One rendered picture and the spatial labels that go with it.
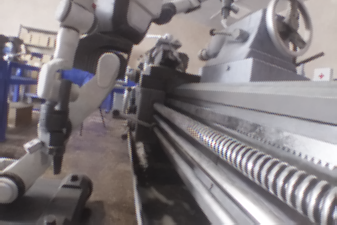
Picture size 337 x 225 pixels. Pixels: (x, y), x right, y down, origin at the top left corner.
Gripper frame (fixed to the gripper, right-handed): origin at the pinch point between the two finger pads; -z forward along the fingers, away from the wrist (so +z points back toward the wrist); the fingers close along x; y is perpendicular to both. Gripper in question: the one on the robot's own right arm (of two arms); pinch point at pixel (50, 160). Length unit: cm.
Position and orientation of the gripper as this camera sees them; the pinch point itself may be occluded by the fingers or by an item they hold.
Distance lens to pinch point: 65.8
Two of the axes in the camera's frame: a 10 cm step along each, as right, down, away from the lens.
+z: 0.8, -9.9, 1.2
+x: 8.7, 0.1, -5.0
